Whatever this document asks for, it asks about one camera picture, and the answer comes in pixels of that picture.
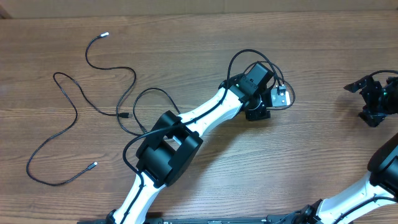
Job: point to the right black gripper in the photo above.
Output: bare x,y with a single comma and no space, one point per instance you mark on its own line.
376,116

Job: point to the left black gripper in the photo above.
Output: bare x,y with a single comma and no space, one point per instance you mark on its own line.
260,112

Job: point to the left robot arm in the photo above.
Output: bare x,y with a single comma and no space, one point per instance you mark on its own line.
169,148

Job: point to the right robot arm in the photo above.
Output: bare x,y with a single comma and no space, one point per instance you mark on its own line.
378,187

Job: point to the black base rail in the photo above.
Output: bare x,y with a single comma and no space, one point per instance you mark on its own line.
270,219

